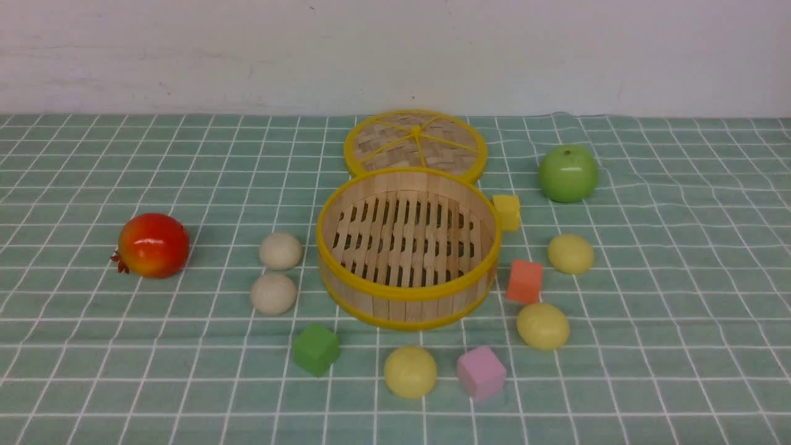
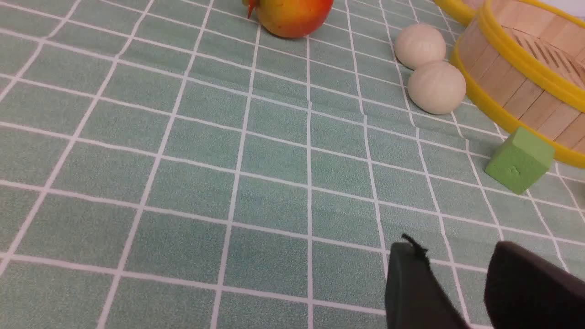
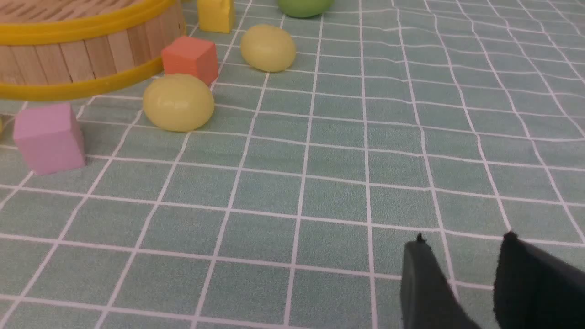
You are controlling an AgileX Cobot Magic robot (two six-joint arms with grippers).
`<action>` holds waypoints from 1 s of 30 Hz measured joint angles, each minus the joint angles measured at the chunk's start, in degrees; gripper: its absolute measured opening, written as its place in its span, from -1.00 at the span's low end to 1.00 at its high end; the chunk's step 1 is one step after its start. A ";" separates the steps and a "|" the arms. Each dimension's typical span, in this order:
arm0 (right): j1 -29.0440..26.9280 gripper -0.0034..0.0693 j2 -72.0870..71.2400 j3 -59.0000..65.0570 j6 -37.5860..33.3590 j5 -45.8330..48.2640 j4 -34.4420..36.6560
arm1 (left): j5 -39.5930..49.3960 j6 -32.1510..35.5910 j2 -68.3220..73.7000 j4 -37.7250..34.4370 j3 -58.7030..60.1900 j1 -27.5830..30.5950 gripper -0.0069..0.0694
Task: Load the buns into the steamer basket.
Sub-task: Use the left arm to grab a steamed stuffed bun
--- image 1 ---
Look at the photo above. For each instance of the green cube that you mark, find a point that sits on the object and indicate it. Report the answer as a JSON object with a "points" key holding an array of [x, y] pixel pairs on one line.
{"points": [[315, 349]]}

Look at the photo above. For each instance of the yellow bun front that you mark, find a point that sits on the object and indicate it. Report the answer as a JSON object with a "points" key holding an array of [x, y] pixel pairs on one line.
{"points": [[410, 372]]}

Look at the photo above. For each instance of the yellow bun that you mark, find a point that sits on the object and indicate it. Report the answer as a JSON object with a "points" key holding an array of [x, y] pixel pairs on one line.
{"points": [[410, 372], [543, 326], [571, 254]]}

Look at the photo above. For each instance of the yellow cube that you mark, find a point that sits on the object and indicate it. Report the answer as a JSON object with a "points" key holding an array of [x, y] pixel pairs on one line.
{"points": [[508, 211]]}

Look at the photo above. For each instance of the woven bamboo steamer lid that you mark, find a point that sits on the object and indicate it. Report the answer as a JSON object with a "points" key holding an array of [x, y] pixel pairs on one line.
{"points": [[416, 138]]}

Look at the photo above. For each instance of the pink cube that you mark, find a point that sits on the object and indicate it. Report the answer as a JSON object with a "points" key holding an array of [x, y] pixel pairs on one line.
{"points": [[481, 373]]}

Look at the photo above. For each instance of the green apple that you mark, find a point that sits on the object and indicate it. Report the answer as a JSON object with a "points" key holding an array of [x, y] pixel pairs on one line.
{"points": [[568, 173]]}

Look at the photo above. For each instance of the green checkered tablecloth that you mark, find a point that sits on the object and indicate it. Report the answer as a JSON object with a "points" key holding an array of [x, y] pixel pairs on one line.
{"points": [[679, 333]]}

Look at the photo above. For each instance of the bamboo steamer tray yellow rims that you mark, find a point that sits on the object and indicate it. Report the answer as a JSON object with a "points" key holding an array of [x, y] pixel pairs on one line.
{"points": [[409, 249]]}

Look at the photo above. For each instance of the orange cube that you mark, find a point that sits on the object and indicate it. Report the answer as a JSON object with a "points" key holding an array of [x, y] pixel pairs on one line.
{"points": [[525, 282]]}

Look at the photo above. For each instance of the red pomegranate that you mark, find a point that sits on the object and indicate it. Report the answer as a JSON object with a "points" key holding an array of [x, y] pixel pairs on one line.
{"points": [[153, 246]]}

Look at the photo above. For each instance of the white bun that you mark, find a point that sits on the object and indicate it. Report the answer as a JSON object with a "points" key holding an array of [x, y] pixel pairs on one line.
{"points": [[273, 294], [280, 251]]}

